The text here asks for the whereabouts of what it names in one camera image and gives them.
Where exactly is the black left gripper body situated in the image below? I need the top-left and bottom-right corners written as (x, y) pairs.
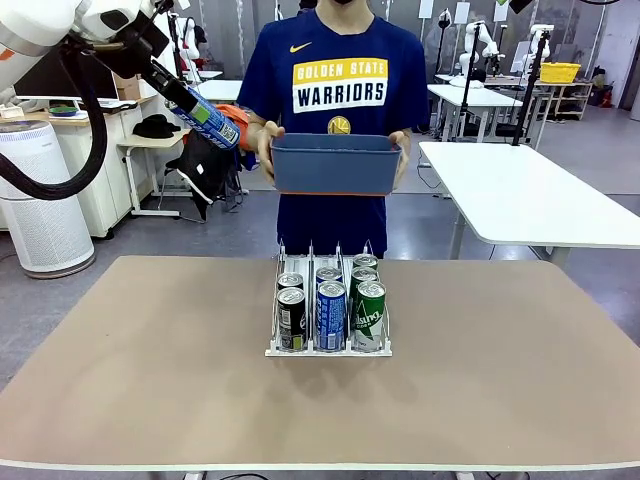
top-left (128, 44), bottom-right (189, 102)

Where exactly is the blue plastic bin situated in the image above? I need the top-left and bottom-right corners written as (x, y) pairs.
top-left (270, 132), bottom-right (405, 197)

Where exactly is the black beverage can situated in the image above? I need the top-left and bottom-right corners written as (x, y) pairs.
top-left (276, 287), bottom-right (307, 351)
top-left (277, 272), bottom-right (305, 294)

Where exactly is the white can dispenser rack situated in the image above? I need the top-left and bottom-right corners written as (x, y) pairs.
top-left (264, 238), bottom-right (395, 358)

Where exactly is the person's right hand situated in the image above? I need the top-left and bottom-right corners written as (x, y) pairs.
top-left (248, 119), bottom-right (287, 184)

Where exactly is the person's left hand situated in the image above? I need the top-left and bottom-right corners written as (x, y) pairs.
top-left (388, 128), bottom-right (415, 192)

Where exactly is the orange jacket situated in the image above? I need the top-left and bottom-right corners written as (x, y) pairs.
top-left (214, 103), bottom-right (251, 151)

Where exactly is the black hat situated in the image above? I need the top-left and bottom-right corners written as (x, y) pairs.
top-left (131, 113), bottom-right (182, 139)

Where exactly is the white and red robot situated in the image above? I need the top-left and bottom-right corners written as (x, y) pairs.
top-left (172, 14), bottom-right (209, 71)

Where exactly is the small wooden side table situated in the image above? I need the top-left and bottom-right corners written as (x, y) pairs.
top-left (116, 128), bottom-right (192, 219)

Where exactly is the wooden desk with white cabinet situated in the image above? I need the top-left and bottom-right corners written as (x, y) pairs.
top-left (0, 94), bottom-right (154, 240)

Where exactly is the black computer monitor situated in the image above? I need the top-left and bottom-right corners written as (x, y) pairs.
top-left (13, 47), bottom-right (119, 100)

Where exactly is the person in blue t-shirt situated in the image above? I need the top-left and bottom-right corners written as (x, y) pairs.
top-left (236, 0), bottom-right (431, 260)

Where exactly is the white cylindrical air purifier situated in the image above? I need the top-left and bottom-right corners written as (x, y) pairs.
top-left (0, 119), bottom-right (96, 280)

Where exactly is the black pole stand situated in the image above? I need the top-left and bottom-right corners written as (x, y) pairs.
top-left (457, 22), bottom-right (484, 144)

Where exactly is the white workshop table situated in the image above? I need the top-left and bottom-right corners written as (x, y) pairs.
top-left (427, 82), bottom-right (525, 144)

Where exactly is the black tripod stand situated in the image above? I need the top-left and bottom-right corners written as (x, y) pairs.
top-left (510, 28), bottom-right (552, 147)

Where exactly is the large white table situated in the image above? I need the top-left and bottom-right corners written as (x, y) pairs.
top-left (418, 141), bottom-right (640, 271)

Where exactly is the yellow plastic crate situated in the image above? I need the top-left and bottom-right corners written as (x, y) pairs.
top-left (540, 61), bottom-right (583, 84)

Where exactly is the wooden shelf table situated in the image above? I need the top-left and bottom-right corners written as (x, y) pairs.
top-left (532, 79), bottom-right (596, 121)

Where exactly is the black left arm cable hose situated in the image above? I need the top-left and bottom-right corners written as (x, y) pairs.
top-left (0, 37), bottom-right (109, 202)

